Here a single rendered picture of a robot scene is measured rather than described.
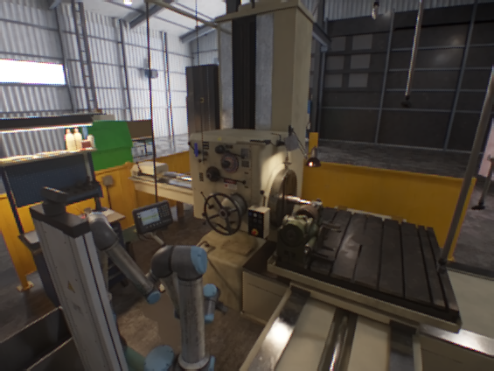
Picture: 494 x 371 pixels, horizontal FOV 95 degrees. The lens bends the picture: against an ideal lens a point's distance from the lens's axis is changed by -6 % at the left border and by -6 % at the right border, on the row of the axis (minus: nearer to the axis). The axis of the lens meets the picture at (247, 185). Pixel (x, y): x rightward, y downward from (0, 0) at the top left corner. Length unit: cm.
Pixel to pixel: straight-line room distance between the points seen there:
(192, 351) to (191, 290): 31
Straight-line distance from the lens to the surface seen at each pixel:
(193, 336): 129
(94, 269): 107
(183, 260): 109
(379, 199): 432
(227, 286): 281
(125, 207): 452
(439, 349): 246
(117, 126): 581
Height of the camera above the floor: 215
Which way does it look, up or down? 19 degrees down
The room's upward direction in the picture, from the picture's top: straight up
